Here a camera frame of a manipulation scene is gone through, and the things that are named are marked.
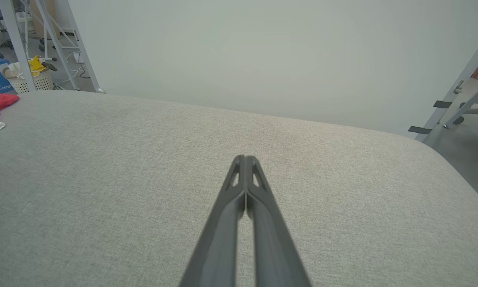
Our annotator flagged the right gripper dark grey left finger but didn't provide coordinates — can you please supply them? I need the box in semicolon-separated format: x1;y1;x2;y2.
179;155;246;287

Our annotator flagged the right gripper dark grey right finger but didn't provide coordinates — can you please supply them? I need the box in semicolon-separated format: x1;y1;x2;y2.
246;155;312;287

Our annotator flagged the white partition panel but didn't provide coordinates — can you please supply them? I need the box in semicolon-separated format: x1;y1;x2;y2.
64;0;478;138

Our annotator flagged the white perforated laundry basket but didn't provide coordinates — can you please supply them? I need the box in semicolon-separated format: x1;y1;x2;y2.
4;69;55;94

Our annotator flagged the light grey diagonal bar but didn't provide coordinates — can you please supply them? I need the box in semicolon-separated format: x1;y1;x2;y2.
442;76;478;129

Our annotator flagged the thin grey metal strut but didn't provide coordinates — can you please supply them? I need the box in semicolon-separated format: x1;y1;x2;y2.
35;0;80;91

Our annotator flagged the yellow cloth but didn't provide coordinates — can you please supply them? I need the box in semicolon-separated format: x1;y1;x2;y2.
28;56;48;73

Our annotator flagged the beige cloth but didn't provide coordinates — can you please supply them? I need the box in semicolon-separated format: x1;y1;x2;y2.
2;62;23;80

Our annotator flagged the grey metal post with tape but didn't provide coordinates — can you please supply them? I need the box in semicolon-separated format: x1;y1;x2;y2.
408;27;478;143

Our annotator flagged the grey metal frame post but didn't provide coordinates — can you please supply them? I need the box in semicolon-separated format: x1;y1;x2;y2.
0;0;36;92

